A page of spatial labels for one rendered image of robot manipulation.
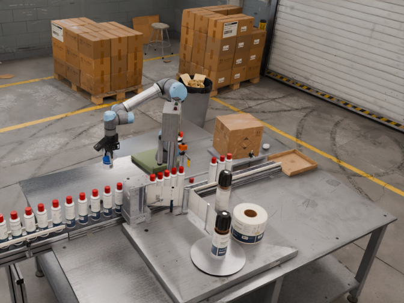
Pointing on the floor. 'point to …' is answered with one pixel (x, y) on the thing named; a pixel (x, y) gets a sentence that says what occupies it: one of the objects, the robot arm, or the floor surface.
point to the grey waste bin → (195, 108)
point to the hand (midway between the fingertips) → (107, 160)
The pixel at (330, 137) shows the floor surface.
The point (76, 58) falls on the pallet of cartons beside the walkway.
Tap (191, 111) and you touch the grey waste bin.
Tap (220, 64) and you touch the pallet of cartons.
